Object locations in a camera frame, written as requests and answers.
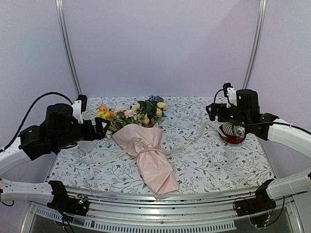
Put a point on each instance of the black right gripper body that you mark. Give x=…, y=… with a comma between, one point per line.
x=239, y=117

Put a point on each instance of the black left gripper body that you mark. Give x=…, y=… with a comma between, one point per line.
x=88, y=134

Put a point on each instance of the cream printed ribbon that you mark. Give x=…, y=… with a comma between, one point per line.
x=179, y=148

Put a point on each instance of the pink wrapping paper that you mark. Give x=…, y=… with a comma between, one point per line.
x=153, y=166

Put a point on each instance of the artificial flower bouquet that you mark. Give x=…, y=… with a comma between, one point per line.
x=145, y=113

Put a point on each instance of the white ribbed ceramic vase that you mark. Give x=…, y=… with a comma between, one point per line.
x=86, y=146

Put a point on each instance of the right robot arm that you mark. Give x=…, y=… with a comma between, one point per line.
x=271, y=128

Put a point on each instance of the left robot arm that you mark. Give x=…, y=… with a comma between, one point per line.
x=63, y=126

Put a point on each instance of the red striped bowl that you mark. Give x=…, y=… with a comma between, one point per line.
x=231, y=133

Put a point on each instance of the floral patterned tablecloth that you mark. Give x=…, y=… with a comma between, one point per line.
x=209, y=164

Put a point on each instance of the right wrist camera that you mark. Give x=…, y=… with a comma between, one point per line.
x=230, y=94

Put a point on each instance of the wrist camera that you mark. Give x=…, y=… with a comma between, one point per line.
x=230, y=94
x=79, y=106

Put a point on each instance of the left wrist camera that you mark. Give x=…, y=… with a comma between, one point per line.
x=79, y=106

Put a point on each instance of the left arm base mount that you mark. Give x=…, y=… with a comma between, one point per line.
x=62, y=202

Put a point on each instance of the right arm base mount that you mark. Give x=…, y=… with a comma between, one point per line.
x=259, y=203

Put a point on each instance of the aluminium front rail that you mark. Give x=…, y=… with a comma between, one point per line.
x=114, y=212

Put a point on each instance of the left aluminium frame post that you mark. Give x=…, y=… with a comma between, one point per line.
x=66, y=44

